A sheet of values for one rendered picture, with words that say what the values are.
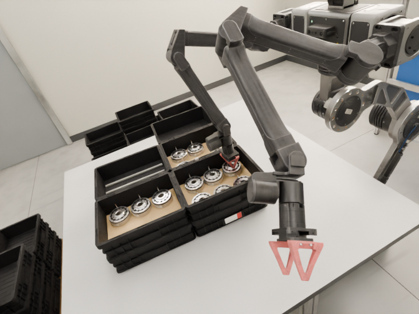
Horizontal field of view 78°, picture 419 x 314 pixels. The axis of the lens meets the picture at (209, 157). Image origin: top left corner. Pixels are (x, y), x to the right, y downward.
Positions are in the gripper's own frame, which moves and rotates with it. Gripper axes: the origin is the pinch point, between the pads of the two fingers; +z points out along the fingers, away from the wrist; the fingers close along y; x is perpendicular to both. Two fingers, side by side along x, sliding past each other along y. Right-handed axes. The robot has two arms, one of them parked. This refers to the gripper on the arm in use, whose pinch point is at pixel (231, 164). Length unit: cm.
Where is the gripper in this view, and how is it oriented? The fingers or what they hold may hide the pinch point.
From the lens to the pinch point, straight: 139.9
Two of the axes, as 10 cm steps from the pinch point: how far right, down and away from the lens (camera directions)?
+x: 8.6, -4.4, 2.6
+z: 2.0, 7.6, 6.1
